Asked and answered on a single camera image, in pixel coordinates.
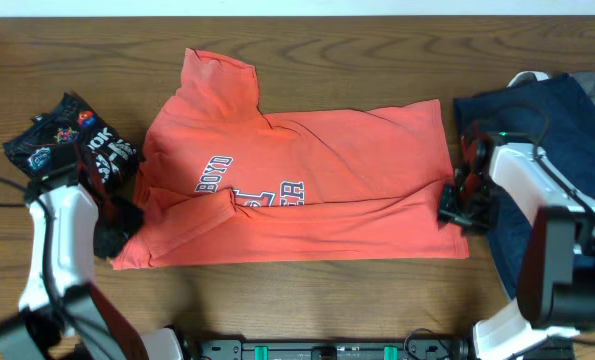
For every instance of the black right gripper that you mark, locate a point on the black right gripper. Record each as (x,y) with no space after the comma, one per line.
(447,212)

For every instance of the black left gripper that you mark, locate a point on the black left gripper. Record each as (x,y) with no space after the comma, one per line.
(136,220)

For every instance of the red orange t-shirt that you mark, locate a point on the red orange t-shirt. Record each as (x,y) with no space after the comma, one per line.
(224,183)

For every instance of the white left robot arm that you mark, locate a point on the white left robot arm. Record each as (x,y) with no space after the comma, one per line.
(60,298)

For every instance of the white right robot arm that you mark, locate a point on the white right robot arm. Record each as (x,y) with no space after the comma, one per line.
(555,292)

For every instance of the black printed folded shirt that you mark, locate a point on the black printed folded shirt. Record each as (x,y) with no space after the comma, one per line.
(48,144)

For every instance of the navy blue garment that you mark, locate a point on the navy blue garment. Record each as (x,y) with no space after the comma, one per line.
(569,145)

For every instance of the grey aluminium base rail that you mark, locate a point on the grey aluminium base rail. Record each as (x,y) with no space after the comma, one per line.
(417,347)

